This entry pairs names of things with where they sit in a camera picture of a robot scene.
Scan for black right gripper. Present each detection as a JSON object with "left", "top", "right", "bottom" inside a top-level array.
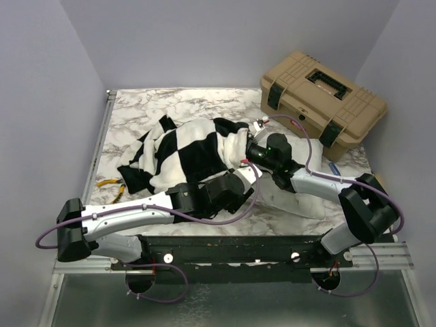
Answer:
[{"left": 217, "top": 133, "right": 278, "bottom": 172}]

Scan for white pillow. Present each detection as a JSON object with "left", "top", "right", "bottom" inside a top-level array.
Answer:
[{"left": 256, "top": 136, "right": 324, "bottom": 220}]

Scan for black and white checkered pillowcase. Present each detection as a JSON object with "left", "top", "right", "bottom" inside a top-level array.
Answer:
[{"left": 116, "top": 115, "right": 249, "bottom": 194}]

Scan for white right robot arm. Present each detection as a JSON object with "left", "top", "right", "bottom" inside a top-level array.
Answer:
[{"left": 246, "top": 134, "right": 401, "bottom": 266}]

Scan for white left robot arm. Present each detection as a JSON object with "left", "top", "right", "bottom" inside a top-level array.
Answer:
[{"left": 57, "top": 167, "right": 259, "bottom": 269}]

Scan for tan plastic toolbox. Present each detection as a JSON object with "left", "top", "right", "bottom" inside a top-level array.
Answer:
[{"left": 260, "top": 51, "right": 388, "bottom": 162}]

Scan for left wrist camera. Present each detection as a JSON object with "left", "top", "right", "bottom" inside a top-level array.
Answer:
[{"left": 235, "top": 160, "right": 263, "bottom": 191}]

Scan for blue handled screwdriver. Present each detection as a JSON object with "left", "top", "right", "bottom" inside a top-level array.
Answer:
[{"left": 328, "top": 162, "right": 341, "bottom": 176}]

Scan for black front mounting rail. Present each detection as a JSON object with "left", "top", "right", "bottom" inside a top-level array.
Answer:
[{"left": 111, "top": 236, "right": 352, "bottom": 285}]

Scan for yellow handled pliers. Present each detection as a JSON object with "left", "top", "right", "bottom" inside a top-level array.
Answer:
[{"left": 96, "top": 178, "right": 127, "bottom": 204}]

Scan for aluminium left side rail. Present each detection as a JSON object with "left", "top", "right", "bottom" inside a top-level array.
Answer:
[{"left": 81, "top": 89, "right": 118, "bottom": 206}]

